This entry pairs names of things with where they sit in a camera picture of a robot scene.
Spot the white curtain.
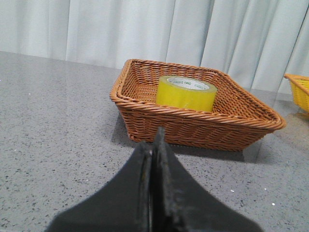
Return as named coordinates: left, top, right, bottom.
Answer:
left=0, top=0, right=309, bottom=93

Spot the yellow tape roll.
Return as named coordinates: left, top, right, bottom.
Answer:
left=155, top=76, right=217, bottom=112

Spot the yellow woven plastic basket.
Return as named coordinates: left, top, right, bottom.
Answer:
left=284, top=73, right=309, bottom=113

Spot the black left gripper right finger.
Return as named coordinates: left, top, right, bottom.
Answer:
left=151, top=127, right=262, bottom=232

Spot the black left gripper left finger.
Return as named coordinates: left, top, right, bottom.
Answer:
left=47, top=142, right=151, bottom=232

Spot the brown wicker basket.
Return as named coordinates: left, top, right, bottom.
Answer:
left=110, top=59, right=286, bottom=151

